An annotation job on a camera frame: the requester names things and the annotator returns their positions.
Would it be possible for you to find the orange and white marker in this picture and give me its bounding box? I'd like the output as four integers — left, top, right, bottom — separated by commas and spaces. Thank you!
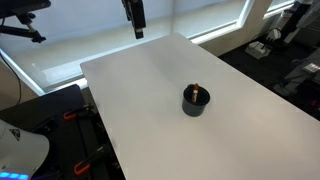
192, 83, 199, 104

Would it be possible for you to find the orange handled clamp upper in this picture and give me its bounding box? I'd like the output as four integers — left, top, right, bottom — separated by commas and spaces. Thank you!
63, 104, 94, 121

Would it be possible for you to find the grey equipment right background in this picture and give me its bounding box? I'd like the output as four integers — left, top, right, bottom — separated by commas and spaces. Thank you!
273, 0, 320, 96

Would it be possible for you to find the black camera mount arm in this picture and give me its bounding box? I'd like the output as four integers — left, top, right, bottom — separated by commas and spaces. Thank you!
0, 0, 51, 43

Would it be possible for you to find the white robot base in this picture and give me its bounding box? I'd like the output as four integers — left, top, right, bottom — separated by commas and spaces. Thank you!
0, 120, 50, 180

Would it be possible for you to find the black side table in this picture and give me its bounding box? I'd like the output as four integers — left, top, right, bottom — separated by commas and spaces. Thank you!
0, 85, 125, 180

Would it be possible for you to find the orange handled clamp lower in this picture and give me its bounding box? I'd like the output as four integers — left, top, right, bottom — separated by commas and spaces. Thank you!
73, 144, 108, 176

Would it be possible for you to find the orange handled clamp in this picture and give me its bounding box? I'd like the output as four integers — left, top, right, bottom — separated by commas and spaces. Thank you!
73, 144, 108, 176
63, 104, 94, 121

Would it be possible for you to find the black cable left wall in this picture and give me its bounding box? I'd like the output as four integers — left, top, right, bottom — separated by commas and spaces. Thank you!
0, 53, 23, 107

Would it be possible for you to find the white device on floor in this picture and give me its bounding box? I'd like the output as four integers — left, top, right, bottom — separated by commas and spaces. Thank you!
245, 41, 270, 59

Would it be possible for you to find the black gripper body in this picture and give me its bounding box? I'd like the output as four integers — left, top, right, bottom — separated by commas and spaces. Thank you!
122, 0, 146, 30

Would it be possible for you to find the black mug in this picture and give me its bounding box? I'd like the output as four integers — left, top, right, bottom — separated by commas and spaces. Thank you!
182, 84, 211, 117

